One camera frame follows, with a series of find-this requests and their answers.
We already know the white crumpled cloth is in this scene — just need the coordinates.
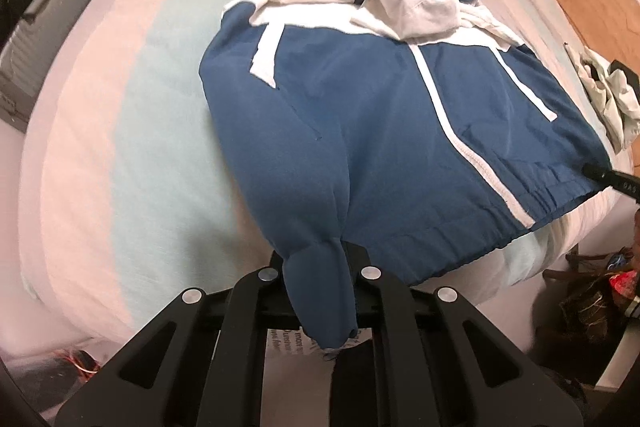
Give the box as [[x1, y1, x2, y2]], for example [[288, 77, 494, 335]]
[[564, 43, 639, 153]]

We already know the dark bag with items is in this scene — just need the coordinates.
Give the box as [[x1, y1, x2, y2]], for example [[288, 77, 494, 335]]
[[534, 206, 640, 388]]

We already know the grey hard suitcase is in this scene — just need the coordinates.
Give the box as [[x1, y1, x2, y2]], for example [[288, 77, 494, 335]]
[[1, 0, 90, 132]]

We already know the striped bed sheet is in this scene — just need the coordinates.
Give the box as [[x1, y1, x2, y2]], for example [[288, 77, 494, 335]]
[[18, 0, 630, 341]]

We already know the blue and white jacket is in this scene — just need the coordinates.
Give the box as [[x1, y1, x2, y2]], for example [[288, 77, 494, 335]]
[[200, 0, 611, 349]]

